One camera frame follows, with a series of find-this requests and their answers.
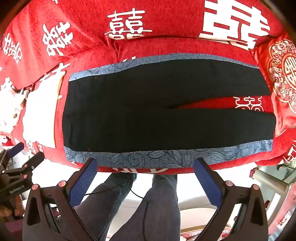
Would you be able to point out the person's left leg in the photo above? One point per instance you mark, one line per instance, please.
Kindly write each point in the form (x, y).
(108, 208)

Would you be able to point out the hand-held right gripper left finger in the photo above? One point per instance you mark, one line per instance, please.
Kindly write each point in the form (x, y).
(85, 176)

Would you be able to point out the person's left hand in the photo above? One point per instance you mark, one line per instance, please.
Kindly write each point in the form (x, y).
(9, 212)

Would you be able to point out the black pants with blue trim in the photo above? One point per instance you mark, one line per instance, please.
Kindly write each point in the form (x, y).
(161, 120)

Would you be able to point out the red gold embroidered pillow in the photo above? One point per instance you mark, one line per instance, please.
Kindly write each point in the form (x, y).
(282, 69)

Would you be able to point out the red patterned mat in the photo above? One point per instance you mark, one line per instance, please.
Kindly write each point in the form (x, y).
(201, 234)

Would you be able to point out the grey metal rack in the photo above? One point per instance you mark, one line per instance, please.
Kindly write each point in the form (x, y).
(270, 183)

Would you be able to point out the white floral cloth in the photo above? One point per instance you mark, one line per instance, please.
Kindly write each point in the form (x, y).
(9, 115)

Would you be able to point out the red printed blanket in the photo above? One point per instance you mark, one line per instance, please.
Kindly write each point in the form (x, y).
(92, 23)

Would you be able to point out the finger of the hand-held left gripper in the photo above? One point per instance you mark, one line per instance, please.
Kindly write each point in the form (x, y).
(32, 163)
(16, 148)

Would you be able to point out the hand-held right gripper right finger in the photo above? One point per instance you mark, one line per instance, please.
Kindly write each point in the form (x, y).
(207, 178)

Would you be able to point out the person's right leg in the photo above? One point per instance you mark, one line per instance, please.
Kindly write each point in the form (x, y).
(155, 208)

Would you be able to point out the person's leg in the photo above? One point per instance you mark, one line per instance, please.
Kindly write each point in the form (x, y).
(108, 208)
(155, 208)

